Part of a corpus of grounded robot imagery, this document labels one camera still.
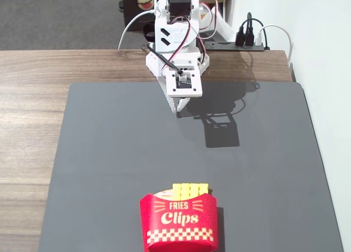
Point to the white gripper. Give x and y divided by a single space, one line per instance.
174 103

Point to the yellow fry clip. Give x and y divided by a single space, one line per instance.
176 190
194 189
203 188
185 189

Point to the black usb hub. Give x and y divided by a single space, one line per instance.
227 46

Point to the grey desk mat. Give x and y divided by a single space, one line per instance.
123 153

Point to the black usb plug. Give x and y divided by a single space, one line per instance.
249 37
239 37

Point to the black speaker box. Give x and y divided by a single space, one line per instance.
137 8

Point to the red fries clips box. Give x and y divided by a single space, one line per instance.
179 220

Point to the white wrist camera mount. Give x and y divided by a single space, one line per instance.
184 83

